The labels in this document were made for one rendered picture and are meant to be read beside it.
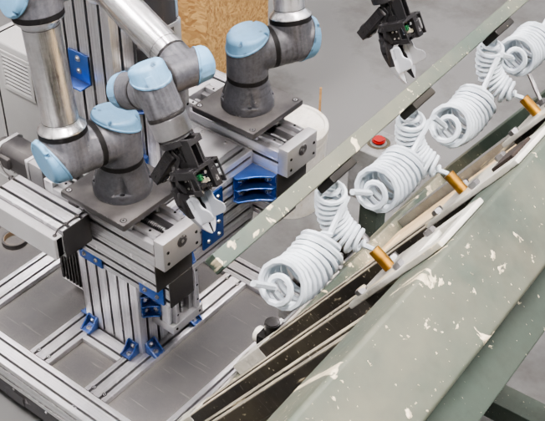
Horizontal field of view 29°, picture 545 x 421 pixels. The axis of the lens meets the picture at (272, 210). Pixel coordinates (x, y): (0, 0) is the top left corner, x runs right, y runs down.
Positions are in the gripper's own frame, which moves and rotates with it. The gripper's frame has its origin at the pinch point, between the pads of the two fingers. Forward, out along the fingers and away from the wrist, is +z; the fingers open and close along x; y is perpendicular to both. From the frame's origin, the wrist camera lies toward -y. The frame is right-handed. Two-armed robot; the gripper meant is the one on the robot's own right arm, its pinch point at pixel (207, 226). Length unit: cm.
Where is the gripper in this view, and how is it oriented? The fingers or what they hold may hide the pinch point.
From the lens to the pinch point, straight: 210.0
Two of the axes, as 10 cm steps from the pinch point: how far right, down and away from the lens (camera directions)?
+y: 7.0, -0.1, -7.2
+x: 6.2, -4.9, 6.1
